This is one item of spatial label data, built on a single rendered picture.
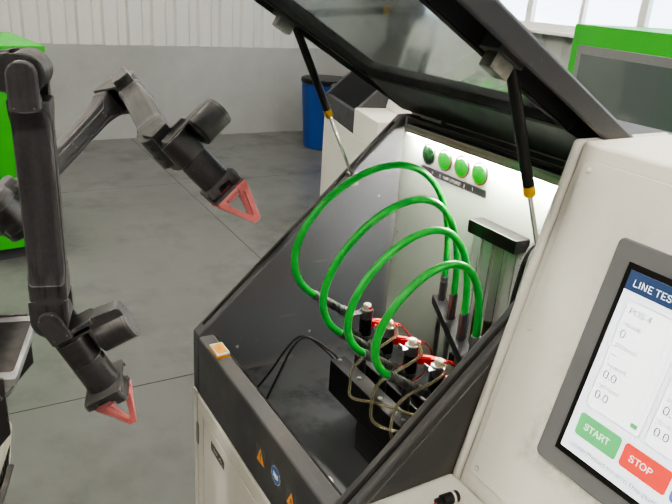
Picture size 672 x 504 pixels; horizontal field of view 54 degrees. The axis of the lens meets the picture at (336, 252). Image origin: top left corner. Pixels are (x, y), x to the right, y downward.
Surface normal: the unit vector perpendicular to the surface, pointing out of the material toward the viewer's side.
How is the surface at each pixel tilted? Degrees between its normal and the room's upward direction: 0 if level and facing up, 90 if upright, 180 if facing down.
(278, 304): 90
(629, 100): 90
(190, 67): 90
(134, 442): 0
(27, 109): 90
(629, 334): 76
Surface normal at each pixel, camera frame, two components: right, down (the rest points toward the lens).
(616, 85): -0.92, 0.09
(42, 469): 0.07, -0.93
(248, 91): 0.48, 0.36
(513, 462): -0.82, -0.09
